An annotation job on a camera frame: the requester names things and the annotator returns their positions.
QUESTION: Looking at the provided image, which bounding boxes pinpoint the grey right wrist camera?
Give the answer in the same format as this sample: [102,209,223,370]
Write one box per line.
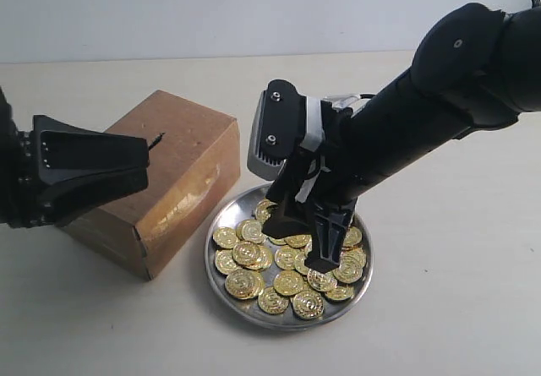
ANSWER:
[247,79,325,181]

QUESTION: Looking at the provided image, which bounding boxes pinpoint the brown cardboard slotted box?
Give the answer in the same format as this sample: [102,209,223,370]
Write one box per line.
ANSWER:
[63,90,241,281]

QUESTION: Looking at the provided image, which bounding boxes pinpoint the gold coin right side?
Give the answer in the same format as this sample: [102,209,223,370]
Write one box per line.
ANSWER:
[333,254,366,284]

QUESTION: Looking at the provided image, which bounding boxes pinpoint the gold coin far left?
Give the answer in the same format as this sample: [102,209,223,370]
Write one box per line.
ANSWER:
[212,226,239,249]

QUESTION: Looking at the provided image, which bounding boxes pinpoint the gold coin lower left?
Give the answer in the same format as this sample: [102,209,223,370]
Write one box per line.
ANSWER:
[225,269,265,300]

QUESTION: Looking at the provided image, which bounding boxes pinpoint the gold coin front bottom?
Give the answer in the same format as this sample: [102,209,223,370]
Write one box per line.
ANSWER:
[292,290,325,320]

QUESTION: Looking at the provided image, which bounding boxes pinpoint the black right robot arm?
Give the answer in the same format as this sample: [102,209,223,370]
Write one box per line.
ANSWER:
[248,3,540,273]

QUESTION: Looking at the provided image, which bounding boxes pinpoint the gold coin upper left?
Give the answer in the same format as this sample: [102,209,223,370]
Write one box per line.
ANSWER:
[254,199,277,223]

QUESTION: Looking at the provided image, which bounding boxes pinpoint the gold coin bottom left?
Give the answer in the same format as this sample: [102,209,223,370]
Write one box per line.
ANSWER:
[258,286,289,315]

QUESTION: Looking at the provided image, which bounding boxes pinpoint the gold coin left stack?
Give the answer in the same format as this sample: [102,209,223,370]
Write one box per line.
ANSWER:
[232,242,273,271]

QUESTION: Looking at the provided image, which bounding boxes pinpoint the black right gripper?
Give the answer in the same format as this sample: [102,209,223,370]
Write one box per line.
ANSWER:
[262,101,371,274]

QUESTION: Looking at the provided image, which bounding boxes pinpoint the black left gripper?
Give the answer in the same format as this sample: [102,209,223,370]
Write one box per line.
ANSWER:
[1,115,150,228]

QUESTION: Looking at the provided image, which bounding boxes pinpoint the round silver metal plate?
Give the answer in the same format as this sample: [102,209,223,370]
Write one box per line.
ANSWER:
[205,185,373,332]

